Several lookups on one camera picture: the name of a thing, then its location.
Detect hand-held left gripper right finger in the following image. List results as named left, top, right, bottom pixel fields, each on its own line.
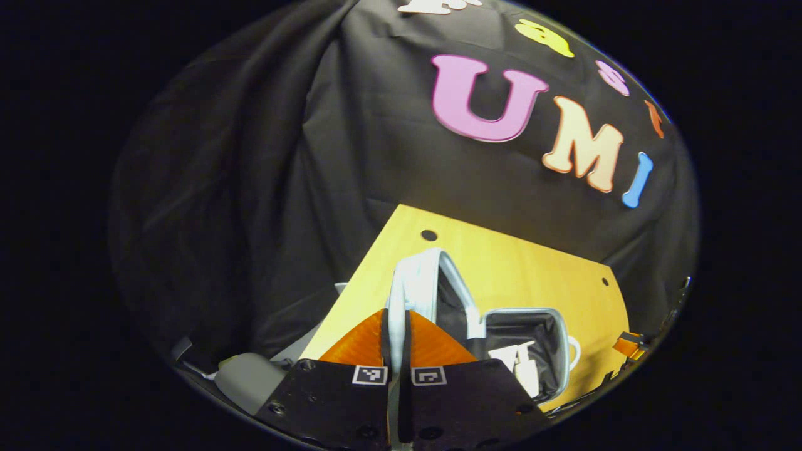
left=400, top=309, right=553, bottom=449

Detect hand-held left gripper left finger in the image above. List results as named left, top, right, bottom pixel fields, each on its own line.
left=256, top=308, right=391, bottom=449

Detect white squeeze tube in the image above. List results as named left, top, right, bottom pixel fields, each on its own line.
left=489, top=341, right=537, bottom=380

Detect light blue small suitcase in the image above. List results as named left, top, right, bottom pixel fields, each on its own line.
left=385, top=247, right=582, bottom=451

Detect grey plastic object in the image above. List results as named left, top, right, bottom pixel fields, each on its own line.
left=215, top=351, right=290, bottom=416

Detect black backdrop cloth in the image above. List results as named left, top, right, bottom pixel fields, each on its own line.
left=108, top=0, right=699, bottom=376

